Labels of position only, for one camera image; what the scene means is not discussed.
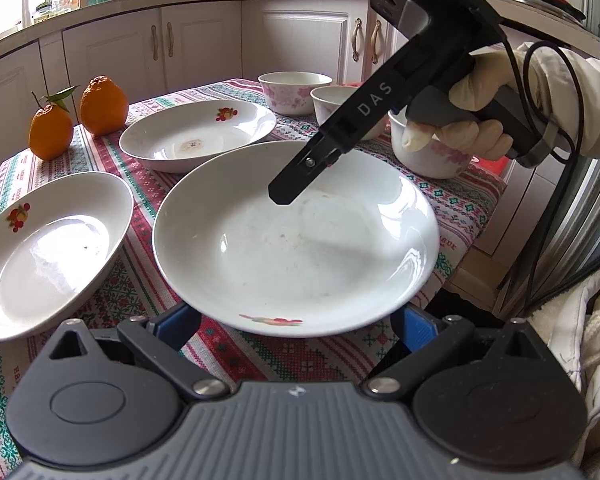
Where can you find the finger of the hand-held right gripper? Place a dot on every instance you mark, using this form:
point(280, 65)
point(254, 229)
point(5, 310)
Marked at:
point(290, 187)

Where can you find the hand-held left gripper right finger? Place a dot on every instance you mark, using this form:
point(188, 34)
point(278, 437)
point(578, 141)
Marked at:
point(420, 329)

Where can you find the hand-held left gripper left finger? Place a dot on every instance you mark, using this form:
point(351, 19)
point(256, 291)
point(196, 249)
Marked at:
point(182, 322)

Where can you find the large white plate pink print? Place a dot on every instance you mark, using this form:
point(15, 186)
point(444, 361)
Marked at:
point(280, 260)

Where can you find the white bowl pink floral print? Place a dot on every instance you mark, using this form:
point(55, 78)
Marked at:
point(327, 105)
point(430, 166)
point(290, 97)

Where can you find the stained white plate fruit print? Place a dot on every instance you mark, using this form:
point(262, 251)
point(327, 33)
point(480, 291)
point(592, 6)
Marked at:
point(195, 130)

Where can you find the person's right forearm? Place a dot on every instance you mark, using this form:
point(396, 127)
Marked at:
point(595, 110)

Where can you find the person's right hand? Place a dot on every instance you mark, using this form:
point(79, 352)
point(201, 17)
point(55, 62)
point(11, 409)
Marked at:
point(490, 72)

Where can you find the patterned tablecloth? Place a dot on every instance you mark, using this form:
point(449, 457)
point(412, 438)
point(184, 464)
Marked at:
point(142, 240)

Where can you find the steel pot lid red knob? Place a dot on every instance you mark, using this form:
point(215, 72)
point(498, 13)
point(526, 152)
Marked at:
point(555, 7)

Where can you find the person's white jacket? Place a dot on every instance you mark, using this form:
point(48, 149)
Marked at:
point(580, 360)

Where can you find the grey ribbed metal panel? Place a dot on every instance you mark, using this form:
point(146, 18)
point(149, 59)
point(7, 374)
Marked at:
point(580, 220)

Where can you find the bumpy orange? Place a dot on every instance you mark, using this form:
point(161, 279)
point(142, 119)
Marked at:
point(102, 107)

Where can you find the orange with green leaf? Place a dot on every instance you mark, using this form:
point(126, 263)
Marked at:
point(50, 135)

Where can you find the white cup stack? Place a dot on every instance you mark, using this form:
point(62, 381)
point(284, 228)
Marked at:
point(25, 10)

